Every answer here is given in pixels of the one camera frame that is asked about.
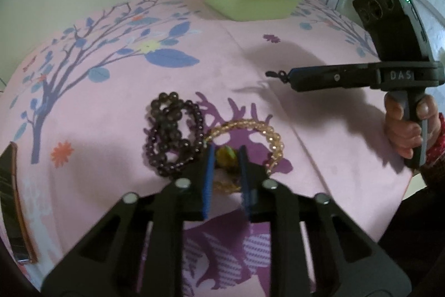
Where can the person's right hand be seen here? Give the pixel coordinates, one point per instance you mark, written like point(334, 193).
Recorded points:
point(396, 130)

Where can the pink tree print bedsheet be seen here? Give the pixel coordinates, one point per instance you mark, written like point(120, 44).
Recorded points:
point(121, 130)

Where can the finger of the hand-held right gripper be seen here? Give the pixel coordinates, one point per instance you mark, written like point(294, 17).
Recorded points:
point(333, 77)

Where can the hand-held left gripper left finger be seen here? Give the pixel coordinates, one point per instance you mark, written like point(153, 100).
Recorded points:
point(208, 178)

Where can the phone with orange case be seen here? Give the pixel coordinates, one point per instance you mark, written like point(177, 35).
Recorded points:
point(10, 206)

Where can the person's dark clothing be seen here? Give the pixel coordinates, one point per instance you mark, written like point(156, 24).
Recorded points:
point(417, 231)

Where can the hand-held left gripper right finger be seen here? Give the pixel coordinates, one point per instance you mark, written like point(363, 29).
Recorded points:
point(244, 178)

